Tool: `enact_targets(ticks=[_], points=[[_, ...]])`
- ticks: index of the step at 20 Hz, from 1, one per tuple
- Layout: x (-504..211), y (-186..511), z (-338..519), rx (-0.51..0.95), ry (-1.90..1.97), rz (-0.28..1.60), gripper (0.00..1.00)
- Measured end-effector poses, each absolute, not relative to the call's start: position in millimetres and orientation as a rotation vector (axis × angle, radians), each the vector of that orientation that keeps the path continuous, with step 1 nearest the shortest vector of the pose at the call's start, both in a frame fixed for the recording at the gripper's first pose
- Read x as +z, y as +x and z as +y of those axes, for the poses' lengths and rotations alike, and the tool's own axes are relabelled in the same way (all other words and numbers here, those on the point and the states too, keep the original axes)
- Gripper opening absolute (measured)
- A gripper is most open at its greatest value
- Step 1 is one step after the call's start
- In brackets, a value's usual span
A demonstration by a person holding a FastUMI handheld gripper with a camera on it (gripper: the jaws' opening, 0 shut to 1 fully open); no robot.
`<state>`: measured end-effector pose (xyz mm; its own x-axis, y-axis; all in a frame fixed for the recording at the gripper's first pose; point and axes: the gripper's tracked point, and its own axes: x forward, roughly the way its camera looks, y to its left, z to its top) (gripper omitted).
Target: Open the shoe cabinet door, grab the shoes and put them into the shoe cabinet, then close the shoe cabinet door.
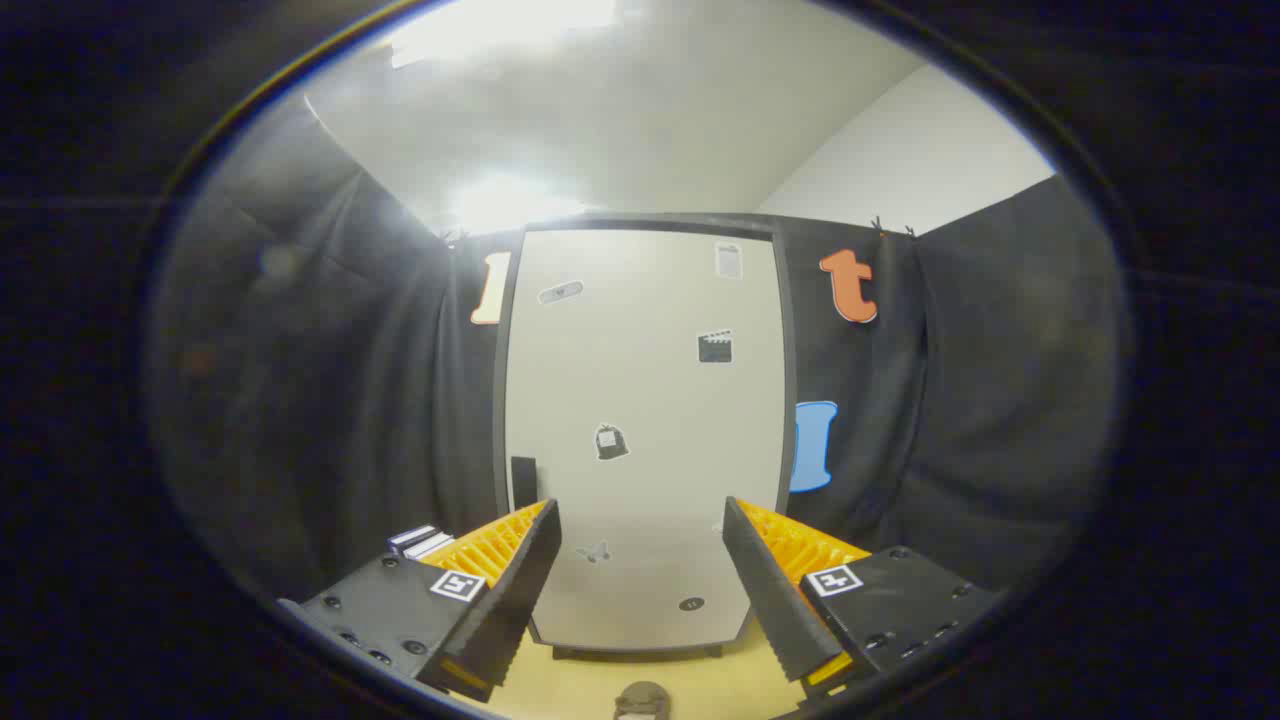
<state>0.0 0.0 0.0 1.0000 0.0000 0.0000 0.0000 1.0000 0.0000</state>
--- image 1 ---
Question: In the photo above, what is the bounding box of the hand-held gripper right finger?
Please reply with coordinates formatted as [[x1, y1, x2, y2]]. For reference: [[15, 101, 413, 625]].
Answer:
[[722, 496, 1001, 701]]

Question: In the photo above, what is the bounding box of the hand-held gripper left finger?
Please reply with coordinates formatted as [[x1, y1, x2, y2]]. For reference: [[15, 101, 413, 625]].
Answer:
[[278, 498, 563, 704]]

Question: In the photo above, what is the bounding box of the brown fuzzy shoe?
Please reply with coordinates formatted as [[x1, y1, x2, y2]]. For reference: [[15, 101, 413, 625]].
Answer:
[[613, 681, 673, 720]]

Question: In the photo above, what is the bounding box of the white shoe cabinet door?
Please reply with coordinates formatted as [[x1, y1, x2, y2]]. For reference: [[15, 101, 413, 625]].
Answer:
[[505, 230, 786, 651]]

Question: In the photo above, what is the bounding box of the grey shoe cabinet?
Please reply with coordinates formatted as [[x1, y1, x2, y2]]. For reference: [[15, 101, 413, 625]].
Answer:
[[493, 213, 798, 661]]

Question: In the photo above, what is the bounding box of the stack of books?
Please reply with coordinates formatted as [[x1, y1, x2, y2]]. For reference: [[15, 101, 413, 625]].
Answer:
[[388, 524, 456, 561]]

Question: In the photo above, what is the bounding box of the black backdrop cloth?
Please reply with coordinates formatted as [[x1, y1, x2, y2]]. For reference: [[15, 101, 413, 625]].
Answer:
[[150, 100, 1131, 611]]

